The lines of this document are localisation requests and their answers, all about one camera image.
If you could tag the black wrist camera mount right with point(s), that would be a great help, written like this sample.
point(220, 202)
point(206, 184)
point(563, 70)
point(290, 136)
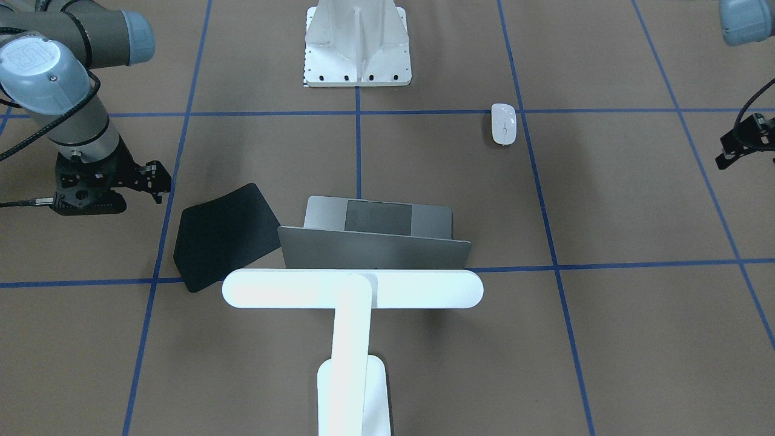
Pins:
point(77, 195)

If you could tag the grey laptop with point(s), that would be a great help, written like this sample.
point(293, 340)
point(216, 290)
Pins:
point(346, 233)

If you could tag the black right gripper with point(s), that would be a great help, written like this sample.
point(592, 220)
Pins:
point(147, 176)

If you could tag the white desk lamp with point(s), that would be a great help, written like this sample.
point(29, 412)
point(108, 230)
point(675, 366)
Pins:
point(352, 386)

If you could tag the white pedestal column base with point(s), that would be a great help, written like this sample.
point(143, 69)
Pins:
point(357, 44)

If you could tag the white computer mouse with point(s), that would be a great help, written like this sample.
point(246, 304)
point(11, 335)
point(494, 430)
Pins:
point(504, 124)

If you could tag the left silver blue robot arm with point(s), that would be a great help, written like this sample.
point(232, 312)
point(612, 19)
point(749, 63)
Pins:
point(743, 22)

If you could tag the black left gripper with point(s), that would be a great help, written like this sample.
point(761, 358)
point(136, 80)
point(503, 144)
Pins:
point(746, 140)

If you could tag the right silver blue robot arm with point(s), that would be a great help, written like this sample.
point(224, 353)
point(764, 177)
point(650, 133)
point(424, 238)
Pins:
point(50, 50)

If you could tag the black mouse pad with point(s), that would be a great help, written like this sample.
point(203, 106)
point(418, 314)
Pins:
point(223, 235)

